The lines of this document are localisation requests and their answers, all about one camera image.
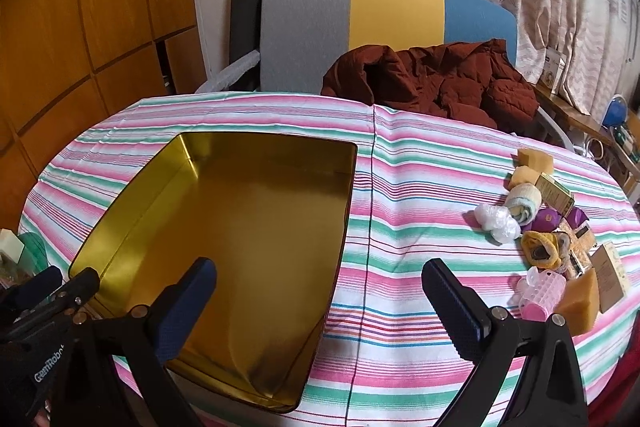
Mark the large yellow sponge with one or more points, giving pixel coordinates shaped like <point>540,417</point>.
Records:
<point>582,302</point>

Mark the green round container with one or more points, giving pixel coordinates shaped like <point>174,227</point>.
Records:
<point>32,249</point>

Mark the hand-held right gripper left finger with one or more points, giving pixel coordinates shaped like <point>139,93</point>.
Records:
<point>187,302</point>

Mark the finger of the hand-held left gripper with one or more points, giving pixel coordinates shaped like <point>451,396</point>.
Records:
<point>80,289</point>
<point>42,282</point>

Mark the white printed box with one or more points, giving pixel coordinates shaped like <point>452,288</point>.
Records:
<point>552,69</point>

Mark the clear plastic wrap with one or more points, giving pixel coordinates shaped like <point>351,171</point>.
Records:
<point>495,219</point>

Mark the striped tablecloth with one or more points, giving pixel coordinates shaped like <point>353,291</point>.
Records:
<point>425,217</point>

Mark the small green box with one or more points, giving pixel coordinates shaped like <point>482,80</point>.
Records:
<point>555,193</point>

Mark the grey yellow blue chair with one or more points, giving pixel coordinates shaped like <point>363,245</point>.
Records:
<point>310,32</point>

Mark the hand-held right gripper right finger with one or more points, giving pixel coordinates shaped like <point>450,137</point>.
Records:
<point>450,302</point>

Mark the white towel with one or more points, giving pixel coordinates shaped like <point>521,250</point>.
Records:
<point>522,202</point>

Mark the beige cardboard box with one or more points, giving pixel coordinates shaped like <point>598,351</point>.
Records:
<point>612,274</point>

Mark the red-brown padded jacket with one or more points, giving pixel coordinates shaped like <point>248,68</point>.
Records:
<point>450,77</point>

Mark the gold tin box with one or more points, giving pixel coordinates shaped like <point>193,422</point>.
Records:
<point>250,232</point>

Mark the cream cube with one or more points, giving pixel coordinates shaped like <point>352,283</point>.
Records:
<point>10,247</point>

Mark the wooden wardrobe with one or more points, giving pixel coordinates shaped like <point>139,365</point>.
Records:
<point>100,7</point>

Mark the pink hair roller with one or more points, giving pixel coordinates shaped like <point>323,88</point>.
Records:
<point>537,294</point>

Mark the blue round lamp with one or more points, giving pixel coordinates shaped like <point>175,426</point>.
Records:
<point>614,112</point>

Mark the white wrapped chair armrest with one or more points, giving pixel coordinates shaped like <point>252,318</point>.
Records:
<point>235,69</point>

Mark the dark red cloth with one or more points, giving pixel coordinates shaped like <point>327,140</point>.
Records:
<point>620,387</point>

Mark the grey chair armrest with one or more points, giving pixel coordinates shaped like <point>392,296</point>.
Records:
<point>555,127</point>

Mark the black rolled mat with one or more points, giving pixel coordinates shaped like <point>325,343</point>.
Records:
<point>245,7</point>

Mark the wooden side shelf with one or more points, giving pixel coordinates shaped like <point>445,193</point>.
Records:
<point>565,109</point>

